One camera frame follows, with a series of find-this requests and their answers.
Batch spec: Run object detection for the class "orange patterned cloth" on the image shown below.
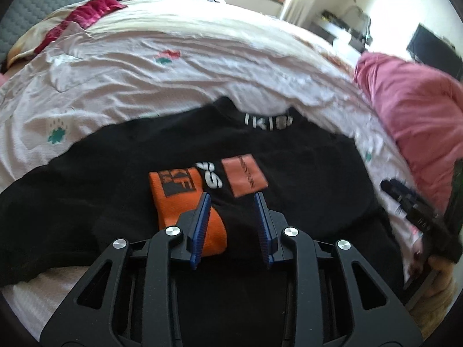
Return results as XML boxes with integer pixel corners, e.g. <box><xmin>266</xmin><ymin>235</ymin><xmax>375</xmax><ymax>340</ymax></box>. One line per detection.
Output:
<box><xmin>318</xmin><ymin>47</ymin><xmax>357</xmax><ymax>78</ymax></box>

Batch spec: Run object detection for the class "black t-shirt with orange patches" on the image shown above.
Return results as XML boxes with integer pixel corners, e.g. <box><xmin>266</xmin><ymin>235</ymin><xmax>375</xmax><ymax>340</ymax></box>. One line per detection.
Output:
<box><xmin>0</xmin><ymin>96</ymin><xmax>406</xmax><ymax>290</ymax></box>

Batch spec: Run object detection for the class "red cloth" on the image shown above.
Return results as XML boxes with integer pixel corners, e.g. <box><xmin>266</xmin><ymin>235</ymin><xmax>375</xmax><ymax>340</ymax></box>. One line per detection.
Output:
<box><xmin>36</xmin><ymin>0</ymin><xmax>129</xmax><ymax>53</ymax></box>

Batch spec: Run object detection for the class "pink blanket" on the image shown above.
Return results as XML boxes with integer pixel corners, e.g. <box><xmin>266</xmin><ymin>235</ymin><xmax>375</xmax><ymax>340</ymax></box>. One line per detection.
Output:
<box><xmin>352</xmin><ymin>52</ymin><xmax>463</xmax><ymax>217</ymax></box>

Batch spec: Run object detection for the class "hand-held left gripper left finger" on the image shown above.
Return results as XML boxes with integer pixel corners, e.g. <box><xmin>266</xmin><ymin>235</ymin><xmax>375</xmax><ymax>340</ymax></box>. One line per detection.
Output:
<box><xmin>40</xmin><ymin>192</ymin><xmax>212</xmax><ymax>347</ymax></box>

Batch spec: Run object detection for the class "black monitor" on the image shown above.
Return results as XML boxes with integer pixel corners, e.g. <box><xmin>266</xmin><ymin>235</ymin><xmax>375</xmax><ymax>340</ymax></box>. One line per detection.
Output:
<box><xmin>407</xmin><ymin>23</ymin><xmax>456</xmax><ymax>66</ymax></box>

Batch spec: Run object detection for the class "person's right hand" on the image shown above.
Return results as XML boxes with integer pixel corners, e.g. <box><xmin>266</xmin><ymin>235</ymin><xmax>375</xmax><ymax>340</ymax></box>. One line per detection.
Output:
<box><xmin>409</xmin><ymin>249</ymin><xmax>457</xmax><ymax>299</ymax></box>

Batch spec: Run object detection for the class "white desk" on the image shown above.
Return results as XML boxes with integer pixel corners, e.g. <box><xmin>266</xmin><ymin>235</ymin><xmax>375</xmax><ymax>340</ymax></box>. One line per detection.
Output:
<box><xmin>311</xmin><ymin>9</ymin><xmax>373</xmax><ymax>51</ymax></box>

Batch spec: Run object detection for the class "grey quilted headboard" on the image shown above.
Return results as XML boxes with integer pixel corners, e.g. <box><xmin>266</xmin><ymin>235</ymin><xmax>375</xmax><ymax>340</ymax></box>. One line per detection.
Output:
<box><xmin>0</xmin><ymin>0</ymin><xmax>109</xmax><ymax>66</ymax></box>

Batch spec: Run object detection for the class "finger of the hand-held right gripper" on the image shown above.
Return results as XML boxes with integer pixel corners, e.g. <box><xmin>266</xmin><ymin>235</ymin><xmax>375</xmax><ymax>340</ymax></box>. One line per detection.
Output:
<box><xmin>380</xmin><ymin>178</ymin><xmax>416</xmax><ymax>208</ymax></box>

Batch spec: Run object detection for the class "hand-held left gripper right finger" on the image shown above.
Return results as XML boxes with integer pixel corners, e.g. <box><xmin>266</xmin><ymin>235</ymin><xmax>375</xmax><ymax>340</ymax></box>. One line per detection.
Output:
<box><xmin>254</xmin><ymin>192</ymin><xmax>424</xmax><ymax>347</ymax></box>

